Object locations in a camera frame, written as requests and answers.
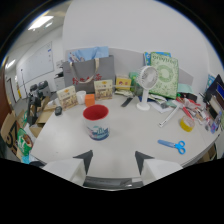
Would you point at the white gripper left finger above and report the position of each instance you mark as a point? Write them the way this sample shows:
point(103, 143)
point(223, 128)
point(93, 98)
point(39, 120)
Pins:
point(68, 169)

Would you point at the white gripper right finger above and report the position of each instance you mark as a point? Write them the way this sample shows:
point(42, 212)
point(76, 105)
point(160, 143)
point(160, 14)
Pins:
point(156, 167)

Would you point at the blue scissors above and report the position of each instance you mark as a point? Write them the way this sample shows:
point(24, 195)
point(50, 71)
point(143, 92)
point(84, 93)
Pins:
point(173, 144)

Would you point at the green printed bag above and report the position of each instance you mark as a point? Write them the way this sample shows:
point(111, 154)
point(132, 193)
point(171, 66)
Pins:
point(24, 141)

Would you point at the white long tube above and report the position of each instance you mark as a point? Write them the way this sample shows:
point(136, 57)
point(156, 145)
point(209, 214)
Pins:
point(170, 116)

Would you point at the yellow tape roll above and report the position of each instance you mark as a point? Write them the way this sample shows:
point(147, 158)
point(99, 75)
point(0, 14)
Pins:
point(187, 123)

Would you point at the white mug red inside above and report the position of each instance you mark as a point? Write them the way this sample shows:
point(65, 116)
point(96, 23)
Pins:
point(96, 122)

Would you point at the small black round object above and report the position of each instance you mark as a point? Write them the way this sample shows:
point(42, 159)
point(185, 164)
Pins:
point(58, 110)

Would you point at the cardboard box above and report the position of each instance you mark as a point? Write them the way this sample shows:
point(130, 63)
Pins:
point(10, 128)

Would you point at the beige illustrated box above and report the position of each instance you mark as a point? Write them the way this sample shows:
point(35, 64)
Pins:
point(67, 97)
point(103, 89)

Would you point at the black remote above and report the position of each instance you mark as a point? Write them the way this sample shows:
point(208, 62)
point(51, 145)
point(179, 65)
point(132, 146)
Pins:
point(126, 102)

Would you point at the orange small box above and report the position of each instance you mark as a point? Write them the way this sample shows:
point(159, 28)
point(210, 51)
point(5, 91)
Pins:
point(89, 100)

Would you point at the white paper cup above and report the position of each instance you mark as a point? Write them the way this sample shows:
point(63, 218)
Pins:
point(81, 96)

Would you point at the black office chair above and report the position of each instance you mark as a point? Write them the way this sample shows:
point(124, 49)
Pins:
point(37, 100)

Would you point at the white desk fan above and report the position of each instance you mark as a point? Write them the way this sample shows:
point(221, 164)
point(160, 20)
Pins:
point(146, 83)

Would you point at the yellow small box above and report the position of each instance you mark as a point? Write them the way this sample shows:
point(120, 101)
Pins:
point(123, 83)

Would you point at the grey tote bag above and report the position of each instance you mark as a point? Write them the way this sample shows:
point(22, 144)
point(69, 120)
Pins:
point(89, 75)

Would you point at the black monitor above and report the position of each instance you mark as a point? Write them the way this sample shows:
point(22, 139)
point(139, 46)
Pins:
point(215, 90)

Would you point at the whiteboard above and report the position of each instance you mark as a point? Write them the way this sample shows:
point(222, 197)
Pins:
point(36, 64)

